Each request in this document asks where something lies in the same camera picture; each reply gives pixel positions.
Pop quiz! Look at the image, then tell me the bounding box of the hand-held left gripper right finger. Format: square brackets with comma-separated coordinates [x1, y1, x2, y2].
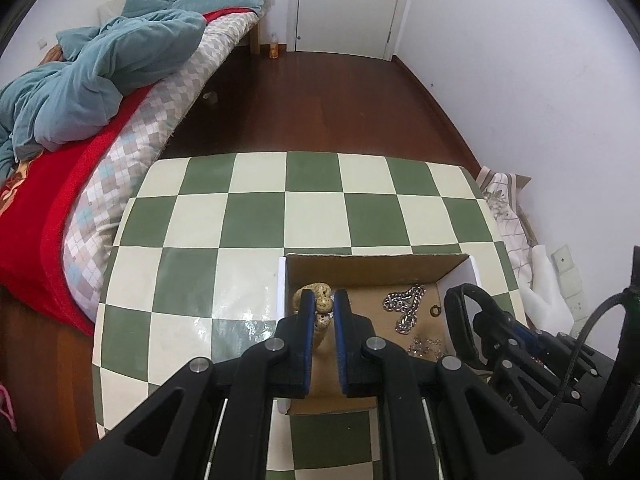
[333, 288, 587, 480]

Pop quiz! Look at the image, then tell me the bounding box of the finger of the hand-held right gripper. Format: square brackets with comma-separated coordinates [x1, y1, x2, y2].
[487, 357, 588, 428]
[472, 310, 566, 361]

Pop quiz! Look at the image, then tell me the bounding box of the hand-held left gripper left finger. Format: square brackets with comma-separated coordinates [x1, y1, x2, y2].
[59, 289, 318, 480]

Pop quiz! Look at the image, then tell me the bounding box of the wooden bead bracelet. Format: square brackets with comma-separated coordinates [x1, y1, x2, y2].
[291, 282, 335, 348]

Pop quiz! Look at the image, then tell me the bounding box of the thick silver chain bracelet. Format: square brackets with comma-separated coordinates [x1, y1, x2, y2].
[382, 284, 428, 336]

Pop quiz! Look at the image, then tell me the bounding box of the cardboard box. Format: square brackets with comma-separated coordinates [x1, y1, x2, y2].
[276, 252, 483, 416]

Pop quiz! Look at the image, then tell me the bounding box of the black smart band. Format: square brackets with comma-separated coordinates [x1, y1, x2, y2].
[443, 283, 496, 363]

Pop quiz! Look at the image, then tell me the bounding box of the thin silver bracelet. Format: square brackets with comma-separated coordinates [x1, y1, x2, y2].
[407, 337, 446, 358]

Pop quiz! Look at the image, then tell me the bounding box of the white plastic bag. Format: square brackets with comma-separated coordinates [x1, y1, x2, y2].
[517, 244, 573, 333]

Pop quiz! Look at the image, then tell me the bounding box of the floral cloth bag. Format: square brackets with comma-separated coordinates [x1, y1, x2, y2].
[475, 167, 538, 281]

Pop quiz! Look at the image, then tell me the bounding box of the green checkered tablecloth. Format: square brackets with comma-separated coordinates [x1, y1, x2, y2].
[91, 152, 531, 480]

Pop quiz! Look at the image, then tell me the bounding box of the grey checkered bed sheet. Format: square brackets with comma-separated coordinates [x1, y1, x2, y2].
[62, 10, 261, 323]

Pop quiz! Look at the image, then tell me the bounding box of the red blanket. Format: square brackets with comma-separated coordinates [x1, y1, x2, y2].
[0, 7, 228, 336]

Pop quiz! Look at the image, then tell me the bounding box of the pink plastic object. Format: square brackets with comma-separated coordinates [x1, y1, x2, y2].
[0, 385, 18, 433]

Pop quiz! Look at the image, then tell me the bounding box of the blue quilt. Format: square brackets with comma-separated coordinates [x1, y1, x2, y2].
[0, 0, 266, 181]

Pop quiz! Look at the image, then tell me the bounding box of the white door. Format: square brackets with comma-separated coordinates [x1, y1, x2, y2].
[287, 0, 416, 61]

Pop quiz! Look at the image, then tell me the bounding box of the black cable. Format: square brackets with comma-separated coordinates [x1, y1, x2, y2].
[547, 292, 640, 413]

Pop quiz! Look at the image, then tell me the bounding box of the wooden bed frame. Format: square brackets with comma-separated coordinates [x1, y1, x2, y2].
[249, 0, 277, 56]

